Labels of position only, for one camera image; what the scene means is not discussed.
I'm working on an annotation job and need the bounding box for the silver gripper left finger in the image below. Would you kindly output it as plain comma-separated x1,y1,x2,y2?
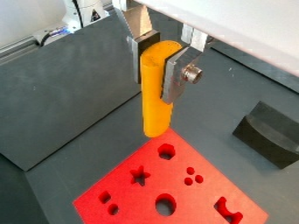
114,3,160,84

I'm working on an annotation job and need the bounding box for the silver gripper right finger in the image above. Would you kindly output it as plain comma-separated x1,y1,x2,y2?
161,24,208,104

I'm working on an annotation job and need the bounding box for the yellow oval peg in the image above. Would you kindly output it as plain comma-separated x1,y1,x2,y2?
140,40,183,137

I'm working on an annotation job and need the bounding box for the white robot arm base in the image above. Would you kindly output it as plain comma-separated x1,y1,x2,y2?
33,0,108,47

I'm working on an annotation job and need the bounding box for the black curved holder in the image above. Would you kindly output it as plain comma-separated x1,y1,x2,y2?
232,101,299,169

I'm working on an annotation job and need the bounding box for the red shape sorter block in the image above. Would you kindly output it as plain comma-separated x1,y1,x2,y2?
73,129,268,224

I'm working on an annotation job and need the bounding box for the aluminium rail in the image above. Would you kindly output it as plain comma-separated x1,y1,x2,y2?
0,36,40,66

